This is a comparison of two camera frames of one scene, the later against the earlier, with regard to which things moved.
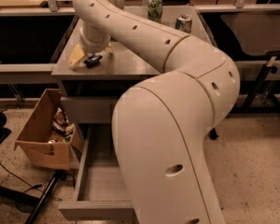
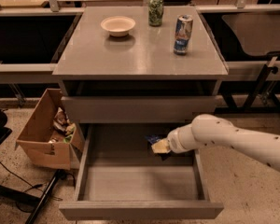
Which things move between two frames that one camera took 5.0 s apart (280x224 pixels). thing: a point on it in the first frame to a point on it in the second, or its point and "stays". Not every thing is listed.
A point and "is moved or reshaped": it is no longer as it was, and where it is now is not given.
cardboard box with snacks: (48, 137) stays
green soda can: (155, 8) stays
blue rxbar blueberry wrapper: (92, 60) is moved or reshaped
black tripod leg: (47, 192) stays
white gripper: (94, 46) to (175, 141)
